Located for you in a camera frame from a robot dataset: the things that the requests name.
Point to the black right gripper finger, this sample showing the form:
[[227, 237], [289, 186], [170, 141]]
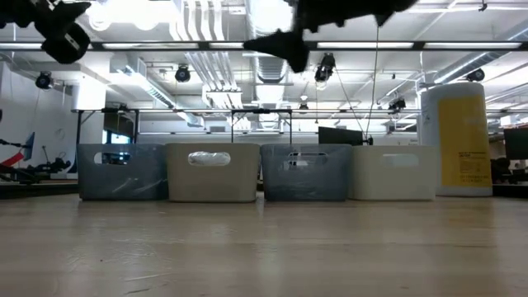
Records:
[[288, 47]]

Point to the black background robot arm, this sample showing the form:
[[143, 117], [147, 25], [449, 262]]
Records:
[[45, 167]]

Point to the silver ventilation duct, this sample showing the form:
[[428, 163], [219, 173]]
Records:
[[270, 70]]

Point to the black monitor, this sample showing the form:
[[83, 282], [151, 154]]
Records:
[[517, 144], [338, 136]]

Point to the black ceiling spotlight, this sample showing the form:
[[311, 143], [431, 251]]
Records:
[[476, 75], [182, 74], [397, 105], [43, 80], [325, 68]]

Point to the light grey plastic bin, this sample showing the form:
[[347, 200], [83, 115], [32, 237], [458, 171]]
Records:
[[212, 185]]

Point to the dark grey plastic bin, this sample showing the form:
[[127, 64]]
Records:
[[123, 181], [305, 185]]

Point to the white yellow wipes canister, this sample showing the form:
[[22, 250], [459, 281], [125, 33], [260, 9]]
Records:
[[462, 136]]

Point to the black background rig frame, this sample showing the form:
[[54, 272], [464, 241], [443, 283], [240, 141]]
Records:
[[260, 110]]

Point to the white plastic bin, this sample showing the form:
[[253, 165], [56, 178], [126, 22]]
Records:
[[392, 185]]

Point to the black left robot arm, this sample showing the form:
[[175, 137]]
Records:
[[66, 43]]

